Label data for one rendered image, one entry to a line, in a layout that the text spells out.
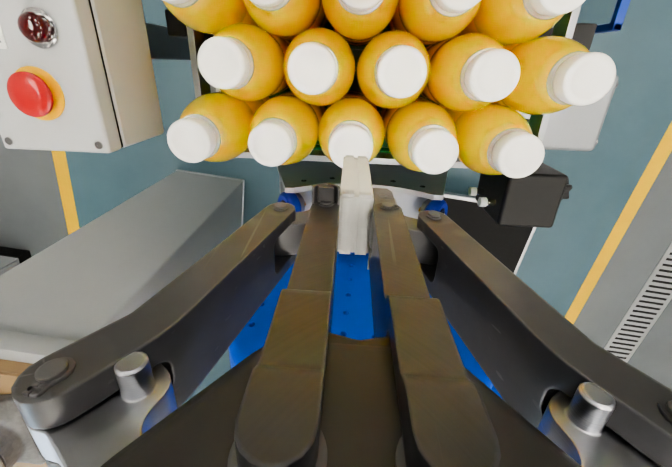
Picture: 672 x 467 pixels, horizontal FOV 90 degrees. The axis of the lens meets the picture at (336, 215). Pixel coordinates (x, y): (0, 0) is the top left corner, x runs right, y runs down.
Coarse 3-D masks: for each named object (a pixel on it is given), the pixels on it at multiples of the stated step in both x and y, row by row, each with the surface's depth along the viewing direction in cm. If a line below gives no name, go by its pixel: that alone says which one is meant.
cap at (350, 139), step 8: (344, 128) 28; (352, 128) 28; (360, 128) 28; (336, 136) 29; (344, 136) 29; (352, 136) 29; (360, 136) 29; (368, 136) 29; (336, 144) 29; (344, 144) 29; (352, 144) 29; (360, 144) 29; (368, 144) 29; (336, 152) 29; (344, 152) 29; (352, 152) 29; (360, 152) 29; (368, 152) 29; (336, 160) 30; (368, 160) 30
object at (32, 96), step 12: (24, 72) 27; (12, 84) 27; (24, 84) 27; (36, 84) 27; (12, 96) 28; (24, 96) 28; (36, 96) 28; (48, 96) 28; (24, 108) 28; (36, 108) 28; (48, 108) 28
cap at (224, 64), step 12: (204, 48) 26; (216, 48) 26; (228, 48) 26; (240, 48) 27; (204, 60) 27; (216, 60) 27; (228, 60) 27; (240, 60) 27; (204, 72) 27; (216, 72) 27; (228, 72) 27; (240, 72) 27; (216, 84) 28; (228, 84) 27; (240, 84) 28
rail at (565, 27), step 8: (576, 8) 34; (568, 16) 35; (576, 16) 35; (560, 24) 36; (568, 24) 35; (552, 32) 38; (560, 32) 36; (568, 32) 35; (536, 120) 40; (544, 120) 39; (536, 128) 40; (544, 128) 39; (536, 136) 40
